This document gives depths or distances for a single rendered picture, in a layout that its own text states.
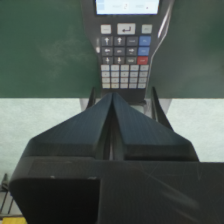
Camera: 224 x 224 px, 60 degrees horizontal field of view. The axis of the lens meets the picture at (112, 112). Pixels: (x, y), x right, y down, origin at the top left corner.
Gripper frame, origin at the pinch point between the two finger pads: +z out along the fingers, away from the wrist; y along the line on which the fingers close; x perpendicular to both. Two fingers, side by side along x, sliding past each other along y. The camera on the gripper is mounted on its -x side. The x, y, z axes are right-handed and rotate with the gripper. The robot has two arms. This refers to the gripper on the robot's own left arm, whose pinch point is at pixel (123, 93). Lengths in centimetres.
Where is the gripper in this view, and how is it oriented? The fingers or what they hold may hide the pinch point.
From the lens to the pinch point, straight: 29.7
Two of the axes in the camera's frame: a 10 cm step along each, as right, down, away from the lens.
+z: 0.1, -9.9, 1.3
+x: 0.2, 1.3, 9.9
